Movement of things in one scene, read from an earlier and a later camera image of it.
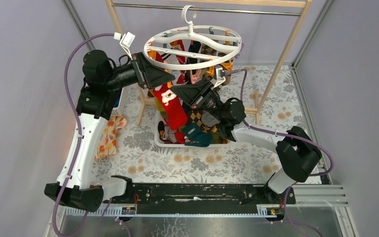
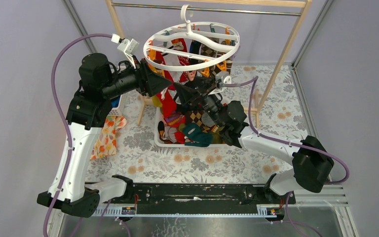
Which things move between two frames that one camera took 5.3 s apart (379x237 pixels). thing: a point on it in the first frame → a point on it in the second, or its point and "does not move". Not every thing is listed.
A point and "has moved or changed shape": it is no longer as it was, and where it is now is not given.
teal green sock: x=192 y=131 does not move
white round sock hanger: x=192 y=48 does not move
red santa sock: x=171 y=106 has moved or changed shape
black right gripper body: x=205 y=98 does not move
